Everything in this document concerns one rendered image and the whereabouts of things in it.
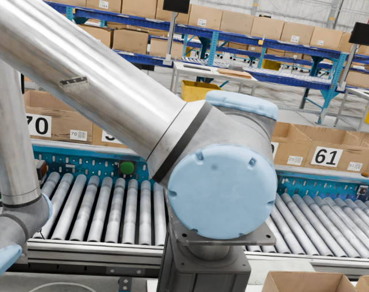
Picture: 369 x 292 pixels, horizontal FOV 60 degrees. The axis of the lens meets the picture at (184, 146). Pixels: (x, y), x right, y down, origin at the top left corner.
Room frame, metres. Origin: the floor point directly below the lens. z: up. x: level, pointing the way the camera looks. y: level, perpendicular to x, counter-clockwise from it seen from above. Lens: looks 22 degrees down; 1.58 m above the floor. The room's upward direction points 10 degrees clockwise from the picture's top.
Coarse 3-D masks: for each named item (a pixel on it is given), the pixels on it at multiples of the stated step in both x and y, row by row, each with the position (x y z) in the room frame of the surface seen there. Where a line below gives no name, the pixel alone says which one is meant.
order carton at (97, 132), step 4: (92, 128) 1.49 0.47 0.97; (96, 128) 1.49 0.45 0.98; (100, 128) 1.50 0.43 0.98; (92, 132) 1.49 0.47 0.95; (96, 132) 1.49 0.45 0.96; (100, 132) 1.50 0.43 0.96; (92, 136) 1.49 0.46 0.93; (96, 136) 1.49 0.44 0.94; (100, 136) 1.50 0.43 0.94; (92, 140) 1.49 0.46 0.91; (96, 140) 1.49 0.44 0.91; (100, 140) 1.50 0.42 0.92; (92, 144) 1.49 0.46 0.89; (96, 144) 1.49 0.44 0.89; (100, 144) 1.50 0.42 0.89; (104, 144) 1.50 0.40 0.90; (108, 144) 1.50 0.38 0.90; (112, 144) 1.51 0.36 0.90; (116, 144) 1.51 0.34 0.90; (120, 144) 1.51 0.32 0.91; (128, 148) 1.52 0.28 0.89
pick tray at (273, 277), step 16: (272, 272) 0.84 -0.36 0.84; (288, 272) 0.86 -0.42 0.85; (304, 272) 0.87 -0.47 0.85; (320, 272) 0.88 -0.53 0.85; (336, 272) 0.89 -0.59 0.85; (272, 288) 0.79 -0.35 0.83; (288, 288) 0.86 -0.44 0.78; (304, 288) 0.87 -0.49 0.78; (320, 288) 0.88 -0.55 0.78; (336, 288) 0.89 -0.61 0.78; (352, 288) 0.84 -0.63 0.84
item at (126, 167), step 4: (124, 164) 1.44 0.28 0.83; (128, 164) 1.45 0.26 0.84; (132, 164) 1.46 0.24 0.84; (120, 168) 1.44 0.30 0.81; (124, 168) 1.44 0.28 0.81; (128, 168) 1.45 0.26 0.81; (132, 168) 1.45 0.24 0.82; (124, 172) 1.44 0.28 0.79; (128, 172) 1.45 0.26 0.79; (132, 172) 1.45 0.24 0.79
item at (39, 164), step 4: (36, 160) 0.87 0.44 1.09; (40, 160) 0.88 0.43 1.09; (44, 160) 0.88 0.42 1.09; (36, 164) 0.85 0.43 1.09; (40, 164) 0.86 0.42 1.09; (44, 164) 0.87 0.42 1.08; (36, 168) 0.83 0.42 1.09; (40, 168) 0.84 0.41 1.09; (44, 168) 0.86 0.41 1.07; (40, 172) 0.83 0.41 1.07; (44, 172) 0.86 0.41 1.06; (40, 176) 0.83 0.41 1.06
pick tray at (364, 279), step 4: (360, 276) 0.90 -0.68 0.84; (364, 276) 0.90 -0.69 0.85; (368, 276) 0.90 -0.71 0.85; (360, 280) 0.89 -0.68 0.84; (364, 280) 0.88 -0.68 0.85; (368, 280) 0.91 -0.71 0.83; (356, 284) 0.90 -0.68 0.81; (360, 284) 0.88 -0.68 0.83; (364, 284) 0.87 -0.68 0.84; (368, 284) 0.91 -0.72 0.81; (356, 288) 0.89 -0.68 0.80; (360, 288) 0.88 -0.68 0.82; (364, 288) 0.86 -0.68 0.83; (368, 288) 0.85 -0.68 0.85
